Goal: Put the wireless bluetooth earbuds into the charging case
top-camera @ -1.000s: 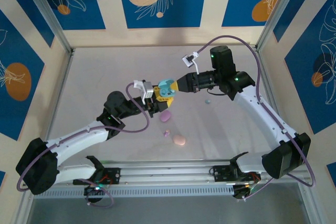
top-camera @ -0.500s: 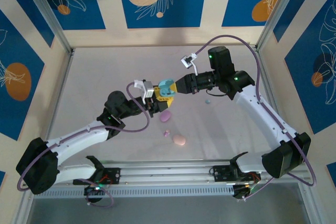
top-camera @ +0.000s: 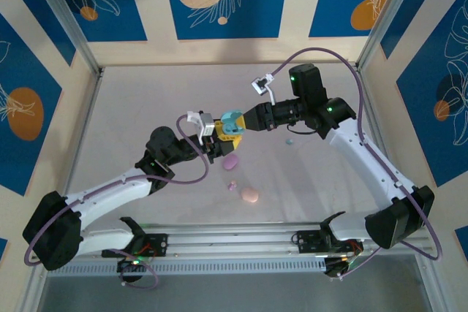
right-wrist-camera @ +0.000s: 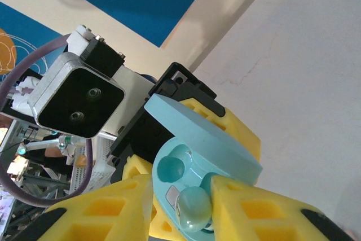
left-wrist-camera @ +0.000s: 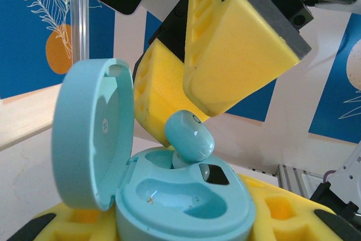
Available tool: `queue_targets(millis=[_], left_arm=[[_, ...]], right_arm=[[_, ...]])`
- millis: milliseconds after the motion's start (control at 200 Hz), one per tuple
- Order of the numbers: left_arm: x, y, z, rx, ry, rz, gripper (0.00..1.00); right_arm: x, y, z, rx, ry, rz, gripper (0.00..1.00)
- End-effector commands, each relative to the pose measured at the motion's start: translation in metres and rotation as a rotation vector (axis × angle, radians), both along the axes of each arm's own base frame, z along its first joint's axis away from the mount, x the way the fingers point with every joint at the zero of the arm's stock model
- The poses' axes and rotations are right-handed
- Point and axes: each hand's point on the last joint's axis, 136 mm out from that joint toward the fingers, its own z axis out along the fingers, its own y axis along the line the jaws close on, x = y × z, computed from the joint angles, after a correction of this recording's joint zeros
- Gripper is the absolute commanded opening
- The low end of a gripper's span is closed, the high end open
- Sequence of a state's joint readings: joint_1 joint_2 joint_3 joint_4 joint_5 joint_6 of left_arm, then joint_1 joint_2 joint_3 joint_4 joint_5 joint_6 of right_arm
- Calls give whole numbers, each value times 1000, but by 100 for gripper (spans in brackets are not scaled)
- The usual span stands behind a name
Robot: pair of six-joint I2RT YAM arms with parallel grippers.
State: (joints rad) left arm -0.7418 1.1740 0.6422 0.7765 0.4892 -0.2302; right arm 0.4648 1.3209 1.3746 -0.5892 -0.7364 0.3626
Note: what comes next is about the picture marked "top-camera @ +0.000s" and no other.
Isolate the aluminium frame post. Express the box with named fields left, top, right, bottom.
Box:
left=357, top=0, right=420, bottom=72
left=27, top=0, right=103, bottom=76

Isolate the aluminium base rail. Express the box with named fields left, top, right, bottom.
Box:
left=31, top=221, right=429, bottom=266

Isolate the aluminium table side rail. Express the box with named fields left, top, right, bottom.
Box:
left=20, top=69, right=105, bottom=312
left=352, top=63, right=445, bottom=312

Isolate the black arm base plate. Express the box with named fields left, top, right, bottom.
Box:
left=101, top=233, right=169, bottom=259
left=292, top=229, right=365, bottom=255

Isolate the teal earbud charging case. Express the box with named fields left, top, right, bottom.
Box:
left=220, top=108, right=244, bottom=136

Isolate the pink earbud charging case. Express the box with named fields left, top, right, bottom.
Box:
left=241, top=186, right=260, bottom=204

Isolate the grey slotted cable duct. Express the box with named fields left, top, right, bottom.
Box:
left=45, top=256, right=328, bottom=275

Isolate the black base electronics box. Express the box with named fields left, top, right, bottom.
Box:
left=323, top=256, right=354, bottom=280
left=116, top=259, right=147, bottom=284

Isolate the purple earbud charging case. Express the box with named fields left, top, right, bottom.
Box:
left=222, top=154, right=240, bottom=171

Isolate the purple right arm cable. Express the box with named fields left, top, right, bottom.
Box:
left=268, top=46, right=444, bottom=282

